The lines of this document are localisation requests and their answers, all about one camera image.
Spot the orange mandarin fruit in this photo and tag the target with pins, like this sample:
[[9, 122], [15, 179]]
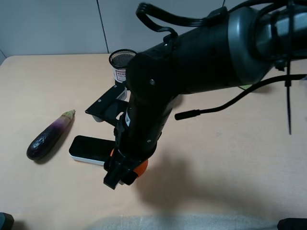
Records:
[[141, 167]]

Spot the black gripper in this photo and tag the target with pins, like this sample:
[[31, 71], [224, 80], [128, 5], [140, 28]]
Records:
[[139, 130]]

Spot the dark object bottom left corner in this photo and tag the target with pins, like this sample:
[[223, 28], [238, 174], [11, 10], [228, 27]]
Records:
[[6, 221]]

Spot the black mesh pen holder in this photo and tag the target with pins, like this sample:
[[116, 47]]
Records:
[[119, 60]]

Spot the dark object bottom right corner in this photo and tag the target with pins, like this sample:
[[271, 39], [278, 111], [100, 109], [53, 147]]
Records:
[[292, 224]]

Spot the black camera bracket on wrist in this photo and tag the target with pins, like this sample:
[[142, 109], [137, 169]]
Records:
[[108, 106]]

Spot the grey cloth at bottom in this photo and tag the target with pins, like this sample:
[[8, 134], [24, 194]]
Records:
[[183, 222]]

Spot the dark pump lotion bottle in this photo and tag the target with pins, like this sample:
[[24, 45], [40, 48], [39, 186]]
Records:
[[245, 87]]

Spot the dark object corner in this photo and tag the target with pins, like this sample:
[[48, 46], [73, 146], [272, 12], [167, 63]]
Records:
[[6, 221], [292, 224]]

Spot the purple eggplant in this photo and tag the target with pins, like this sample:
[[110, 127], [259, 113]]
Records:
[[47, 139]]

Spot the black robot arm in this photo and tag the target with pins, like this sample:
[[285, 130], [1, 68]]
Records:
[[228, 48]]

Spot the black white board eraser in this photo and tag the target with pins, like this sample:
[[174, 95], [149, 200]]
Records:
[[91, 150]]

